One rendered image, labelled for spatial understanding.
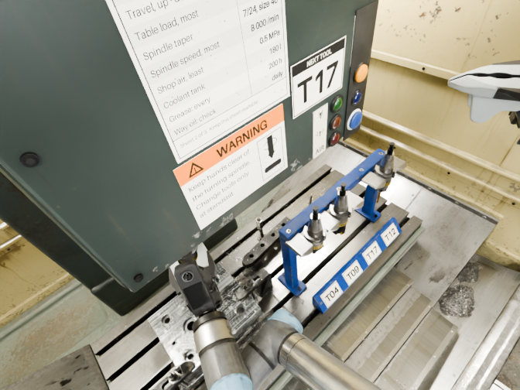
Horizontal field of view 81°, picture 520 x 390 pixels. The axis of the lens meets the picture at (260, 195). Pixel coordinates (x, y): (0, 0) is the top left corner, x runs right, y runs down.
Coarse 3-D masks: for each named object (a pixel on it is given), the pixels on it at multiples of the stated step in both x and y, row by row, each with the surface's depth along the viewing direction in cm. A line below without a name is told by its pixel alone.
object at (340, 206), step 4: (340, 196) 82; (344, 196) 82; (336, 200) 85; (340, 200) 83; (344, 200) 83; (336, 204) 85; (340, 204) 84; (344, 204) 84; (336, 208) 86; (340, 208) 85; (344, 208) 85; (348, 208) 87; (336, 212) 87; (340, 212) 86; (344, 212) 86
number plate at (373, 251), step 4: (372, 244) 109; (376, 244) 110; (368, 248) 108; (372, 248) 109; (376, 248) 109; (364, 252) 107; (368, 252) 108; (372, 252) 109; (376, 252) 109; (380, 252) 110; (364, 256) 107; (368, 256) 108; (372, 256) 109; (376, 256) 109; (368, 260) 108; (372, 260) 108; (368, 264) 108
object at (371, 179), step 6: (366, 174) 96; (372, 174) 96; (360, 180) 96; (366, 180) 95; (372, 180) 94; (378, 180) 94; (384, 180) 94; (372, 186) 93; (378, 186) 92; (384, 186) 93
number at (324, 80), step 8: (336, 56) 39; (328, 64) 38; (336, 64) 39; (320, 72) 38; (328, 72) 39; (336, 72) 40; (320, 80) 39; (328, 80) 40; (336, 80) 41; (320, 88) 40; (328, 88) 41; (320, 96) 41
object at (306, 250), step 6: (300, 234) 84; (294, 240) 84; (300, 240) 83; (306, 240) 83; (288, 246) 83; (294, 246) 82; (300, 246) 82; (306, 246) 82; (312, 246) 82; (300, 252) 81; (306, 252) 81; (312, 252) 81
